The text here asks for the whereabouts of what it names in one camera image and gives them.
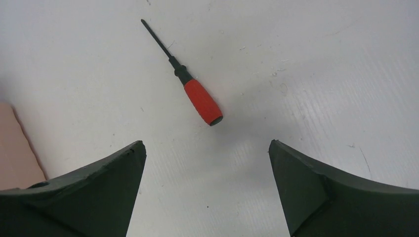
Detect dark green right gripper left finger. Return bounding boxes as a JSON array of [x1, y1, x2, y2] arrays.
[[0, 141, 146, 237]]

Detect red handled screwdriver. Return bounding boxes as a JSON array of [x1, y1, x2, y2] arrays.
[[141, 19, 223, 126]]

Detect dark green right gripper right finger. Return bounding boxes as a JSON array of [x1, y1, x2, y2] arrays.
[[268, 140, 419, 237]]

